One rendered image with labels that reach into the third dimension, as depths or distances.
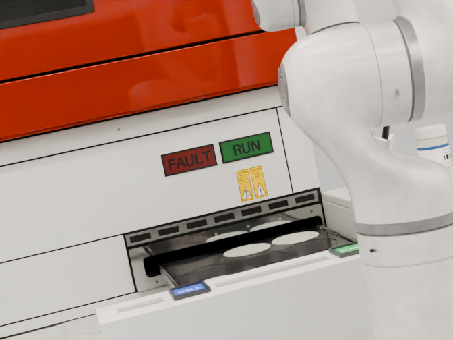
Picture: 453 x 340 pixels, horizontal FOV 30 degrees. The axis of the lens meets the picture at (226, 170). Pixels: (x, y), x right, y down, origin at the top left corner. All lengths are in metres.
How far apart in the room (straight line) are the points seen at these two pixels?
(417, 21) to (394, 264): 0.27
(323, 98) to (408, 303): 0.25
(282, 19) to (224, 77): 0.51
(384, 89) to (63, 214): 1.02
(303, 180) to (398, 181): 0.96
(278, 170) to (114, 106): 0.39
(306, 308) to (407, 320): 0.31
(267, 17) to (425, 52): 0.41
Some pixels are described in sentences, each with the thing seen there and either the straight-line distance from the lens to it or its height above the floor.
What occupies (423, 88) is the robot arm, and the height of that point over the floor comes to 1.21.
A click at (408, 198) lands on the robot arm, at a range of 0.96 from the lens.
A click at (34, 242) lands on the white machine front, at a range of 1.82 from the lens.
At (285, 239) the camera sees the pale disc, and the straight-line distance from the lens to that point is 1.80.
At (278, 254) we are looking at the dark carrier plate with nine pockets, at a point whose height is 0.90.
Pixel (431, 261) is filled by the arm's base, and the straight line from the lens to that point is 0.97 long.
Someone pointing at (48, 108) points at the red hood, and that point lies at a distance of 1.75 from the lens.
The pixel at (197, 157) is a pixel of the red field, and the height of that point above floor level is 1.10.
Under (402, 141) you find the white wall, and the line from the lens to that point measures 3.61.
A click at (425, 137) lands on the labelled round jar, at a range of 1.91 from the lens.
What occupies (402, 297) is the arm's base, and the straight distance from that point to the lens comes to 0.98.
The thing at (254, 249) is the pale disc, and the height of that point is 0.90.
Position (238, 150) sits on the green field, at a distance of 1.85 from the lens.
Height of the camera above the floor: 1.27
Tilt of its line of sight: 6 degrees down
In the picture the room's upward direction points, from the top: 11 degrees counter-clockwise
